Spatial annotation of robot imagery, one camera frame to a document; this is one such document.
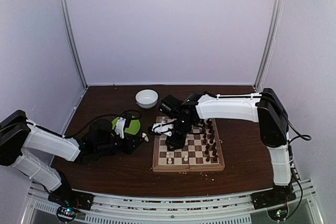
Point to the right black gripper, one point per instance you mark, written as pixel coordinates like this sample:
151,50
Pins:
178,144

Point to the aluminium front rail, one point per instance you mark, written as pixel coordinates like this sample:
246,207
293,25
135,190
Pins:
229,208

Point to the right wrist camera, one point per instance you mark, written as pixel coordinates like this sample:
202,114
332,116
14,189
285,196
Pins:
170,106

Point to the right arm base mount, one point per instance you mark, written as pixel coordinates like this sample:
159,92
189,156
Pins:
271,198

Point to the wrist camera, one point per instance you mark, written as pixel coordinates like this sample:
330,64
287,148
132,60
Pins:
100,131
170,106

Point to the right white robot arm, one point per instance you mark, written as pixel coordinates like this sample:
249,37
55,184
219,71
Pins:
251,130

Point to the right aluminium frame post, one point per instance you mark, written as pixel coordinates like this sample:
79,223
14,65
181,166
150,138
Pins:
269,44

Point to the green plastic plate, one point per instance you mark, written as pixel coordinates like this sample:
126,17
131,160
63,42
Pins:
131,127

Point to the aluminium frame post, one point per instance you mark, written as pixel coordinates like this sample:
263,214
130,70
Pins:
269,44
72,43

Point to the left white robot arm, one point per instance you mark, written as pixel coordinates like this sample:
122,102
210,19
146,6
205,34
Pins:
19,135

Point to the wooden chess board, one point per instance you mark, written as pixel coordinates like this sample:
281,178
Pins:
203,148

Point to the white ceramic bowl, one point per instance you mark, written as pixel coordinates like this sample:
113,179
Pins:
146,98

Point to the left aluminium frame post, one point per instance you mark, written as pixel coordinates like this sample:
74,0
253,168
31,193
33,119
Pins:
72,43

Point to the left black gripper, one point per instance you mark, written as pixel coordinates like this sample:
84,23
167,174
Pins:
130,146

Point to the white chess piece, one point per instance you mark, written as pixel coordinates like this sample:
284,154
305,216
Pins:
144,135

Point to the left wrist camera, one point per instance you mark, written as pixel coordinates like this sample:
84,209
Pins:
100,131

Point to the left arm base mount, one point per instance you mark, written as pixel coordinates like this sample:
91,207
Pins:
76,200

